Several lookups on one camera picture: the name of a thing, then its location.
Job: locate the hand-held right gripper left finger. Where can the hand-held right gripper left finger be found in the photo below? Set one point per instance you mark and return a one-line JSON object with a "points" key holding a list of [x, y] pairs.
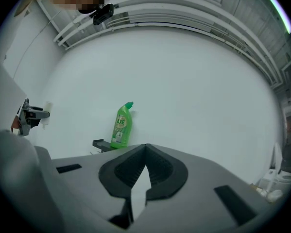
{"points": [[116, 178]]}

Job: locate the black head-mounted camera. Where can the black head-mounted camera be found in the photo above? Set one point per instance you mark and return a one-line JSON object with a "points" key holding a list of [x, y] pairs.
{"points": [[103, 14]]}

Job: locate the black plastic shelf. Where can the black plastic shelf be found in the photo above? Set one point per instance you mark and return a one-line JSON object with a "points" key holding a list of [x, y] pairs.
{"points": [[101, 145]]}

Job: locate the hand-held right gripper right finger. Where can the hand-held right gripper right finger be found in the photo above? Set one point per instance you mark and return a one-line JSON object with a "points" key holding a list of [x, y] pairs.
{"points": [[169, 178]]}

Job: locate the white toilet paper roll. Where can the white toilet paper roll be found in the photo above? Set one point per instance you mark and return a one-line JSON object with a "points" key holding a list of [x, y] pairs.
{"points": [[48, 107]]}

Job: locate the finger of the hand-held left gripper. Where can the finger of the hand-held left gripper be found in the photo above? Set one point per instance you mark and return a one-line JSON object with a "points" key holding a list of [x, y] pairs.
{"points": [[34, 122], [42, 114]]}

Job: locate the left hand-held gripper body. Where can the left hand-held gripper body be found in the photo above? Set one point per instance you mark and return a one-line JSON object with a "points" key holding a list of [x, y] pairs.
{"points": [[6, 98]]}

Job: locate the green cleaner bottle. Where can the green cleaner bottle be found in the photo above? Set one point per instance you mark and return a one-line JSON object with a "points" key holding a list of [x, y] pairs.
{"points": [[121, 127]]}

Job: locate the white ceiling rails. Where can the white ceiling rails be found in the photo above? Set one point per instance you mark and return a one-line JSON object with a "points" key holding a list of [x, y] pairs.
{"points": [[174, 11]]}

